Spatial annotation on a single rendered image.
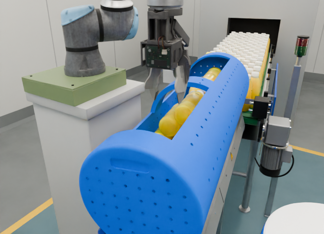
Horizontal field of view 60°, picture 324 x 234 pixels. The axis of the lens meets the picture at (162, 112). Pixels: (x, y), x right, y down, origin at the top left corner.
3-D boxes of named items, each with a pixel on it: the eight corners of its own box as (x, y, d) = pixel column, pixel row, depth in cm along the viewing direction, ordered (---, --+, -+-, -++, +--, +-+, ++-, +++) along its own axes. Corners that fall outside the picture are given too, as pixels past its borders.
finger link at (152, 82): (135, 102, 65) (143, 65, 61) (145, 93, 70) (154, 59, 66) (147, 106, 65) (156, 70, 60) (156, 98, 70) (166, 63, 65)
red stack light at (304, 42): (295, 46, 151) (296, 38, 149) (294, 44, 156) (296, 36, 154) (308, 47, 149) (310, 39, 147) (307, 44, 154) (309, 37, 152)
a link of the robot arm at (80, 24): (63, 43, 105) (57, 5, 100) (99, 40, 110) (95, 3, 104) (65, 49, 95) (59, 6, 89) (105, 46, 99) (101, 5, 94)
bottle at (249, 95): (233, 110, 150) (237, 76, 143) (239, 106, 156) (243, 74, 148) (246, 114, 146) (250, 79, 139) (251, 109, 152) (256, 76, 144)
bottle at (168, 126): (172, 142, 89) (189, 118, 105) (182, 125, 86) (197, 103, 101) (154, 130, 90) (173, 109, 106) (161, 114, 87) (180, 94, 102)
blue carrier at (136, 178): (89, 240, 68) (64, 137, 58) (190, 108, 143) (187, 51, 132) (204, 273, 58) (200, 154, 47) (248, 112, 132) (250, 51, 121)
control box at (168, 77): (162, 82, 161) (162, 64, 156) (174, 73, 178) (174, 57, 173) (179, 84, 157) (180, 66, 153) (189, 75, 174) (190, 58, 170)
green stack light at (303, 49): (293, 55, 153) (295, 46, 151) (293, 52, 158) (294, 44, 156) (306, 56, 151) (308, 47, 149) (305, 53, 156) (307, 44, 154)
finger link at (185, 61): (172, 84, 65) (164, 47, 62) (175, 82, 66) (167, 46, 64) (192, 82, 63) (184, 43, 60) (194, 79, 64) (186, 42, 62)
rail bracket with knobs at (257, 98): (247, 118, 140) (249, 99, 136) (248, 113, 146) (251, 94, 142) (268, 122, 137) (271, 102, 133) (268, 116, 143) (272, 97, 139)
